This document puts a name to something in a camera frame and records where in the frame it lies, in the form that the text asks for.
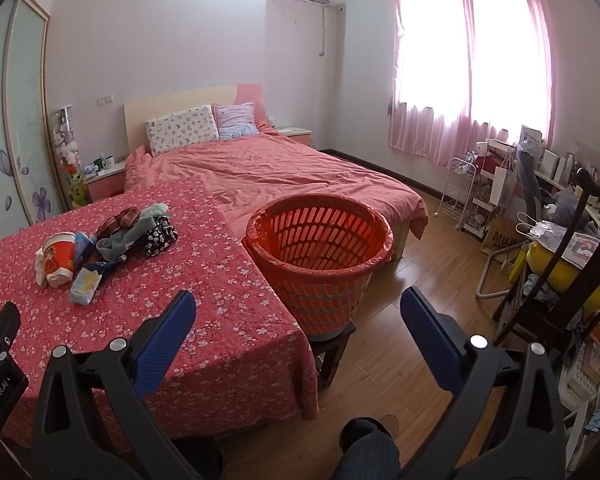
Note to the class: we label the beige pink headboard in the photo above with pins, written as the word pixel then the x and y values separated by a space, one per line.
pixel 180 102

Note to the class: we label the bed with coral duvet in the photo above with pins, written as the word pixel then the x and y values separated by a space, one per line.
pixel 290 175

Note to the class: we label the person's leg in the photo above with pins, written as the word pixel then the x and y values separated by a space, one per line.
pixel 365 455

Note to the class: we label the white wall socket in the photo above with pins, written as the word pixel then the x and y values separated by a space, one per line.
pixel 105 99

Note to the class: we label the green cloth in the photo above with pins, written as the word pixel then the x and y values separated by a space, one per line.
pixel 155 210

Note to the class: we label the grey cloth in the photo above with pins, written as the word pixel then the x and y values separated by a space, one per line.
pixel 117 247

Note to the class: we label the orange plastic basket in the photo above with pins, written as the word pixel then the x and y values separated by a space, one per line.
pixel 320 285

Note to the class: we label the wardrobe with flower doors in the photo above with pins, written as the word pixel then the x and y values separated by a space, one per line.
pixel 25 110

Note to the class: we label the floral pillow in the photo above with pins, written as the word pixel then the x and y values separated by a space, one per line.
pixel 180 130

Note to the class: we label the pink striped pillow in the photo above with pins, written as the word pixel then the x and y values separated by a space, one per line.
pixel 235 120

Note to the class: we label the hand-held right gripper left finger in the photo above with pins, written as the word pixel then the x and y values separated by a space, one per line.
pixel 165 345

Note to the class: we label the red floral tablecloth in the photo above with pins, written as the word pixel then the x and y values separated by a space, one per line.
pixel 205 310

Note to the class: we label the pink nightstand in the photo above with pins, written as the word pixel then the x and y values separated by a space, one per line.
pixel 105 185
pixel 297 135

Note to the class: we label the white blue tissue packet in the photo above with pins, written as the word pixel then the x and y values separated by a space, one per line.
pixel 85 287

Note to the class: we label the white mug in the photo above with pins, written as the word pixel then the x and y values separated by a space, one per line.
pixel 107 162

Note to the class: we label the plush toy display tube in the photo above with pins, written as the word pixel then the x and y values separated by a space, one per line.
pixel 67 145

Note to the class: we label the white paper bag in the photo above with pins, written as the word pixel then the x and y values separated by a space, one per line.
pixel 502 182

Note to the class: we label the brown paper bag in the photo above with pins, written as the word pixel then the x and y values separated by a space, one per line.
pixel 500 242

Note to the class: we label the yellow cushion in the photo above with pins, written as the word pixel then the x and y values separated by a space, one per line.
pixel 570 270

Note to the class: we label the dark wooden stool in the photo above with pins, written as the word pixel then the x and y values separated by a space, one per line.
pixel 330 360

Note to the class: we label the dark blue wrapper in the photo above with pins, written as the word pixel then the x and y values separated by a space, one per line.
pixel 105 265

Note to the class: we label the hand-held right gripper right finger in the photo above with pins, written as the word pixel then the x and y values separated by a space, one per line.
pixel 430 340

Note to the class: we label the pink curtain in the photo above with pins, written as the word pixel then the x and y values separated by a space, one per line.
pixel 415 125

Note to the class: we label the white shelf cart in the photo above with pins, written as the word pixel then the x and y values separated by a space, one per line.
pixel 480 195

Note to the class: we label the red white paper cup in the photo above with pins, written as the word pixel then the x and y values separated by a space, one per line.
pixel 60 255

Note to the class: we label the dark wooden chair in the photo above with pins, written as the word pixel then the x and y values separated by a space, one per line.
pixel 587 185

